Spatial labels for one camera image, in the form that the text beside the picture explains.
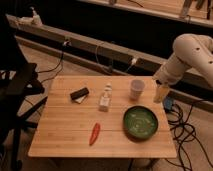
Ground green ceramic bowl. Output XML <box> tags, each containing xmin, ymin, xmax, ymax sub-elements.
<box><xmin>123</xmin><ymin>106</ymin><xmax>158</xmax><ymax>141</ymax></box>

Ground blue power adapter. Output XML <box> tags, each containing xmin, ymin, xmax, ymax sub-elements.
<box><xmin>163</xmin><ymin>97</ymin><xmax>173</xmax><ymax>111</ymax></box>

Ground long metal rail beam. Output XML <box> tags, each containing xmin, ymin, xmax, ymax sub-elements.
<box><xmin>6</xmin><ymin>15</ymin><xmax>213</xmax><ymax>112</ymax></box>

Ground black floor cables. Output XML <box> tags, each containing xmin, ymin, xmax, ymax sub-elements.
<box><xmin>165</xmin><ymin>99</ymin><xmax>213</xmax><ymax>171</ymax></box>

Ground white ceramic cup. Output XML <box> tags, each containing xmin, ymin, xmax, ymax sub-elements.
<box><xmin>130</xmin><ymin>79</ymin><xmax>145</xmax><ymax>100</ymax></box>

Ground white spray bottle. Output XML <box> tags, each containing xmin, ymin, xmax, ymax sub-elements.
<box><xmin>19</xmin><ymin>7</ymin><xmax>43</xmax><ymax>27</ymax></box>

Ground white cable on rail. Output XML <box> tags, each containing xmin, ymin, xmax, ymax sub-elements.
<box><xmin>94</xmin><ymin>42</ymin><xmax>138</xmax><ymax>76</ymax></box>

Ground black office chair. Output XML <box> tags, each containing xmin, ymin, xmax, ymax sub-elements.
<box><xmin>0</xmin><ymin>13</ymin><xmax>47</xmax><ymax>171</ymax></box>

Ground red chili pepper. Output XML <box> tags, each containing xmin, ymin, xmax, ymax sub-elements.
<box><xmin>89</xmin><ymin>123</ymin><xmax>101</xmax><ymax>146</ymax></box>

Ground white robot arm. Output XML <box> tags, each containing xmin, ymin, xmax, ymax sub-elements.
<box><xmin>153</xmin><ymin>34</ymin><xmax>213</xmax><ymax>103</ymax></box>

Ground black and white eraser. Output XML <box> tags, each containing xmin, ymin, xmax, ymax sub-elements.
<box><xmin>70</xmin><ymin>88</ymin><xmax>89</xmax><ymax>103</ymax></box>

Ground black cable left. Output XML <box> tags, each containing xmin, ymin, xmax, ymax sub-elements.
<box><xmin>35</xmin><ymin>39</ymin><xmax>72</xmax><ymax>84</ymax></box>

